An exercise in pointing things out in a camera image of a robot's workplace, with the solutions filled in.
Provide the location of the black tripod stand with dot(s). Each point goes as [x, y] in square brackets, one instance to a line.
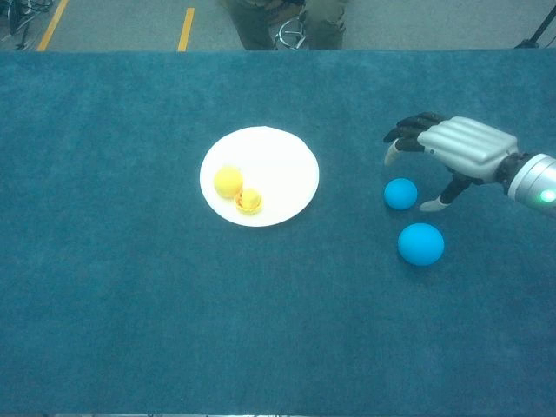
[527, 43]

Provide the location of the big blue ball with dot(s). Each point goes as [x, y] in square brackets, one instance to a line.
[421, 244]

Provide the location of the big yellow ball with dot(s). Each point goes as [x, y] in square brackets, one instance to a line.
[228, 182]

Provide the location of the person in olive trousers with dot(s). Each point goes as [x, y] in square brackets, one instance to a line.
[254, 26]

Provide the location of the white round plate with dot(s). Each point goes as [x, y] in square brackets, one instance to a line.
[269, 160]

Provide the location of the small yellow orange toy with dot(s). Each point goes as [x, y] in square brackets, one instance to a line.
[251, 198]

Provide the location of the small blue ball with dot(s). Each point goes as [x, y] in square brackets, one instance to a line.
[400, 194]

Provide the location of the teal table cloth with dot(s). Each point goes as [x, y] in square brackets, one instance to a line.
[130, 304]

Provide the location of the yellow fluted cup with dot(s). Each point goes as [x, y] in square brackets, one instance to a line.
[248, 212]

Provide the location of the dark metal wheeled frame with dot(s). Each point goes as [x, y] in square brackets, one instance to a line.
[19, 26]

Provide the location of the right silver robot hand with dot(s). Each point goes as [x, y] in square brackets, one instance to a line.
[469, 145]

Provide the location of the chrome stool base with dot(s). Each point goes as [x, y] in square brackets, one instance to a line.
[289, 30]

